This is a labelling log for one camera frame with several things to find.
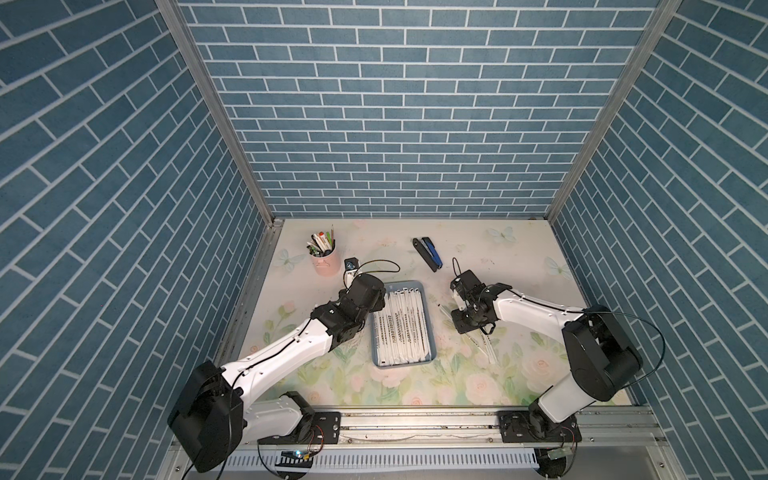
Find white straw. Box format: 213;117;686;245
381;303;397;365
372;312;390;368

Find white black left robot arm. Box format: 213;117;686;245
167;274;386;473

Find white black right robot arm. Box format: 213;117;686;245
450;270;643;443

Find white straws pile right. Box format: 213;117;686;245
465;333;499;367

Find blue storage box tray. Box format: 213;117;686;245
369;280;438;369

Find pink pen cup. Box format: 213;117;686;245
310;247;342;277

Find pens in cup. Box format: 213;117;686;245
307;230;335;258

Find blue black stapler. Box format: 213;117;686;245
412;237;443;272

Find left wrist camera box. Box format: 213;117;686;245
344;257;360;271

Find aluminium corner post right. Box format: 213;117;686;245
545;0;682;225

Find aluminium corner post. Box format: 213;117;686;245
156;0;275;228
545;0;682;225

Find white ribbed cable duct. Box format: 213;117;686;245
225;448;539;474

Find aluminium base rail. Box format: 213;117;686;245
173;405;667;451

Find aluminium corner post left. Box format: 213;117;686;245
156;0;275;228

